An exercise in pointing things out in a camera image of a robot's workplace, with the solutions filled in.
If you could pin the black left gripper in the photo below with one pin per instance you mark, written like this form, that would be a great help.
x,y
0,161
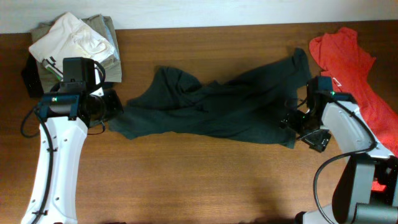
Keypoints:
x,y
115,106

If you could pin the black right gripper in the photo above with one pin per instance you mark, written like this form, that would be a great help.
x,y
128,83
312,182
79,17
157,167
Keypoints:
x,y
291,118

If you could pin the dark green t-shirt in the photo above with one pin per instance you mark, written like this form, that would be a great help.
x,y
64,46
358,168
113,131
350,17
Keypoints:
x,y
247,108

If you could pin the red t-shirt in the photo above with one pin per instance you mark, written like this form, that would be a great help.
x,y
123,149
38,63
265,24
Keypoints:
x,y
348,65

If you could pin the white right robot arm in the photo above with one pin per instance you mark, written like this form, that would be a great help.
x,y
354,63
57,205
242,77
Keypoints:
x,y
367,189

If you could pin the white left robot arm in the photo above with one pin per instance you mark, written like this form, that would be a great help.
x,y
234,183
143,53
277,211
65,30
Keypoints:
x,y
65,119

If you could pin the olive folded garment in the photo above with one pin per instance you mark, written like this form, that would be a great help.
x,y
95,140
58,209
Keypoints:
x,y
48,75

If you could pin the light blue folded garment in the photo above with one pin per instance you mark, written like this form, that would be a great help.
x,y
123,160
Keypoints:
x,y
111,34

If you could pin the white folded t-shirt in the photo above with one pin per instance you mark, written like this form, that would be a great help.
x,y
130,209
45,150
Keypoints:
x,y
70,37

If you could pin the black folded garment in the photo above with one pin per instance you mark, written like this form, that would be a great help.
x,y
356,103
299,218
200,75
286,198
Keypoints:
x,y
31,78

